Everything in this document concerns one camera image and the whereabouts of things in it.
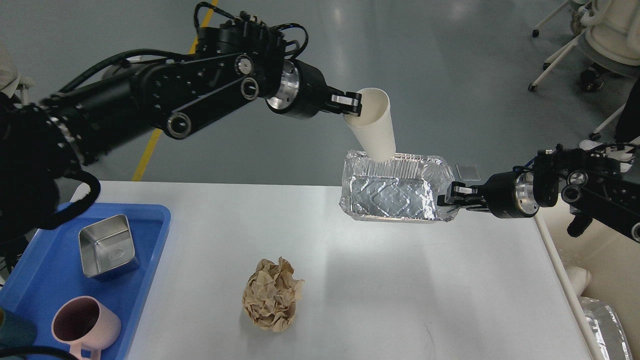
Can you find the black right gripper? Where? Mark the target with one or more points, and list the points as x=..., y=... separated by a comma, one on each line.
x=507, y=195

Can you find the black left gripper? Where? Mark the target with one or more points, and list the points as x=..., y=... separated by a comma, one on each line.
x=303, y=92

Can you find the white paper cup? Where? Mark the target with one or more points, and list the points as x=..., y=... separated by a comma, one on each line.
x=373, y=128

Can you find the aluminium foil tray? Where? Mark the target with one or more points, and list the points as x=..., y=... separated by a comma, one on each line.
x=404, y=189

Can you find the brown paper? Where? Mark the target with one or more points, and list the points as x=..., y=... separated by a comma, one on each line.
x=271, y=294

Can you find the stainless steel rectangular container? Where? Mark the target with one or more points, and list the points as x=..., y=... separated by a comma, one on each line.
x=107, y=249

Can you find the pink mug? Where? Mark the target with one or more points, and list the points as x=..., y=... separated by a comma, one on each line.
x=87, y=326

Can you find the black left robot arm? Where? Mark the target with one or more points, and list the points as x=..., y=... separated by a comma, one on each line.
x=238, y=58

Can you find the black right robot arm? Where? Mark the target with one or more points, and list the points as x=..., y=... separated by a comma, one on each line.
x=589, y=181

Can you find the floor outlet cover right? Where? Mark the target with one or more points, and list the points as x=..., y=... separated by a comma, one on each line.
x=468, y=172

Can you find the white cup in bin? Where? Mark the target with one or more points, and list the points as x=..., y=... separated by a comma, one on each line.
x=579, y=279

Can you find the beige plastic bin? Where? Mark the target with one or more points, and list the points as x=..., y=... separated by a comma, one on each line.
x=612, y=259

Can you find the white black sneaker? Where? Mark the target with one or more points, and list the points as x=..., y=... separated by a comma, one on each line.
x=625, y=155

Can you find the foil tray in bin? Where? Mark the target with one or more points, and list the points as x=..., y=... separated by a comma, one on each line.
x=606, y=328

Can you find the blue plastic tray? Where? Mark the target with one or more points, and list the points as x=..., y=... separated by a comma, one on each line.
x=49, y=273

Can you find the teal object at corner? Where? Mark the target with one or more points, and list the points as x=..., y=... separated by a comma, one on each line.
x=16, y=330

